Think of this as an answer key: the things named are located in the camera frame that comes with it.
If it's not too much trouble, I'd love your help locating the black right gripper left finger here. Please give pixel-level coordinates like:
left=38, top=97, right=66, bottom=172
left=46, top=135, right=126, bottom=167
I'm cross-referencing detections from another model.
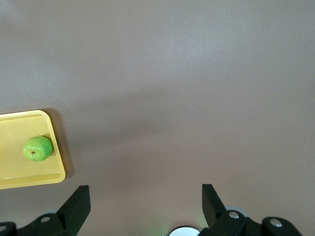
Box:
left=0, top=184, right=92, bottom=236

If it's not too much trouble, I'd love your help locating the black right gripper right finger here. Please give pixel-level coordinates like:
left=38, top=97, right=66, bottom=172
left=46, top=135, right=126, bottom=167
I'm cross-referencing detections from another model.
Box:
left=200, top=183, right=303, bottom=236

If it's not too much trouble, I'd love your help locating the yellow plastic tray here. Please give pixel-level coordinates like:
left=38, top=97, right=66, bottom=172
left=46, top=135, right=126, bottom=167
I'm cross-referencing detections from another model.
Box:
left=0, top=110, right=66, bottom=190

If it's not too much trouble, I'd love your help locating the green apple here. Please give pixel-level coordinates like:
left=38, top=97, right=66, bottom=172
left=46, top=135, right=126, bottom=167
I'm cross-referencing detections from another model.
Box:
left=23, top=135, right=54, bottom=163

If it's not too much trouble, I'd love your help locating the brown table cloth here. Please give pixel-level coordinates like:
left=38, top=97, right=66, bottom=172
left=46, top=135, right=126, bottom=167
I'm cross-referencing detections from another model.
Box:
left=0, top=0, right=315, bottom=236

